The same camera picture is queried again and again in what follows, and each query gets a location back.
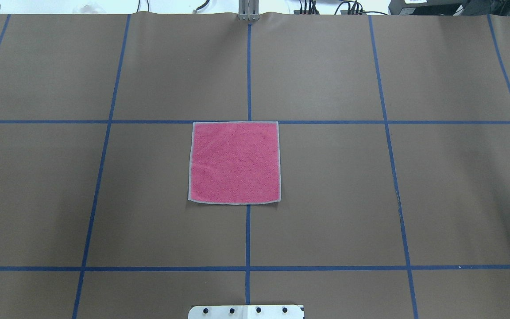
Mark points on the pink towel with grey hem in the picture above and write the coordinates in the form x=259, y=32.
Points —
x=235, y=163

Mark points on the black equipment box on bench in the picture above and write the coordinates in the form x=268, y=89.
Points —
x=449, y=7

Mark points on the aluminium camera mast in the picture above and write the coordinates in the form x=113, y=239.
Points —
x=248, y=10

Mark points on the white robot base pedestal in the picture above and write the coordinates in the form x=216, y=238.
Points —
x=278, y=311

